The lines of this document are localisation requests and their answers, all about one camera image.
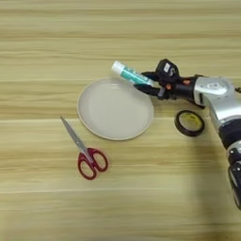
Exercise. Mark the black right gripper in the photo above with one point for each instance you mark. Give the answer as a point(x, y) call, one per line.
point(182, 89)

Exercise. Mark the black tape roll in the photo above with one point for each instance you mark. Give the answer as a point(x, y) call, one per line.
point(189, 134)

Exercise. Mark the white green glue stick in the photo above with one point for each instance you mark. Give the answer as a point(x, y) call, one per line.
point(128, 73)

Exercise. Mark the small black box white label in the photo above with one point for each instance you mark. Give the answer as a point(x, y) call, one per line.
point(168, 69)

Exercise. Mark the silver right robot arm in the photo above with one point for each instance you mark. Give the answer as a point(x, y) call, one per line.
point(219, 100)

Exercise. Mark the beige round plate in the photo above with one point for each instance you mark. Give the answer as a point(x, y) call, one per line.
point(114, 108)

